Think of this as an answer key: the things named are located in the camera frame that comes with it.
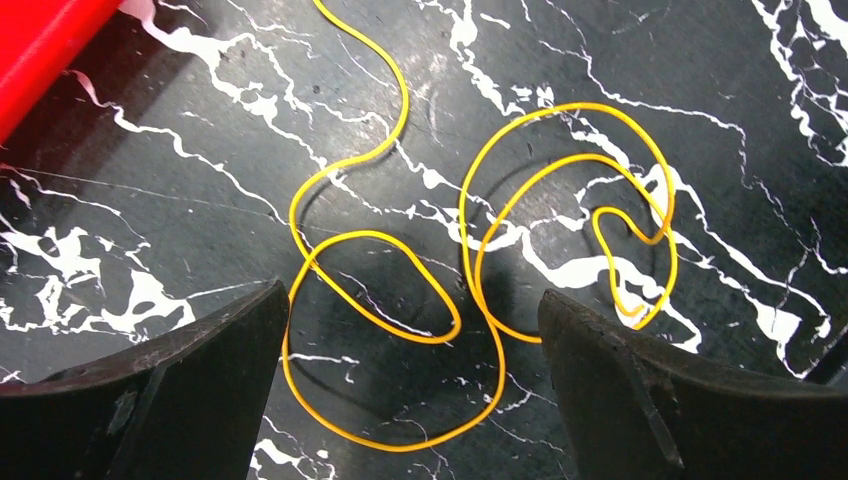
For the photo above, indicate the red plastic bin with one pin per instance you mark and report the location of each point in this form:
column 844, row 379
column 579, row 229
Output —
column 39, row 38

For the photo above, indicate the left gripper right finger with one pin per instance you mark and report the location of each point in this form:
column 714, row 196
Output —
column 636, row 407

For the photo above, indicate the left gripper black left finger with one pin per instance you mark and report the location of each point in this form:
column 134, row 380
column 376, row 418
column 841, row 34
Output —
column 185, row 405

